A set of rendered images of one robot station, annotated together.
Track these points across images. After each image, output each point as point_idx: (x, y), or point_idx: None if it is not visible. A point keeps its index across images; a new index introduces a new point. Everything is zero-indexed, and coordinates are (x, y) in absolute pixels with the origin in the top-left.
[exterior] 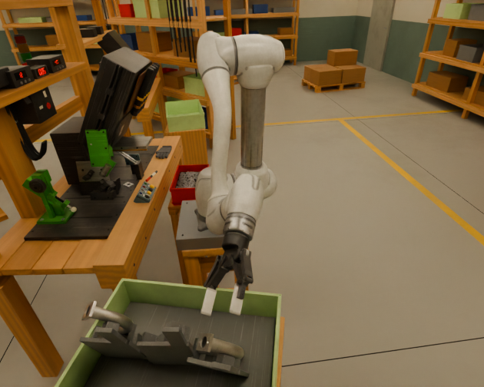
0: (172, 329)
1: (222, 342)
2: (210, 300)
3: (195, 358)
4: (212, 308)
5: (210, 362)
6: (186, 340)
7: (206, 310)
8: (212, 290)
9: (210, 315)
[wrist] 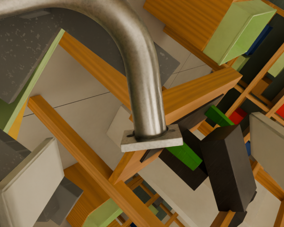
0: (73, 206)
1: (159, 94)
2: (38, 179)
3: (19, 87)
4: (45, 149)
5: (42, 52)
6: None
7: (57, 167)
8: (16, 214)
9: (55, 139)
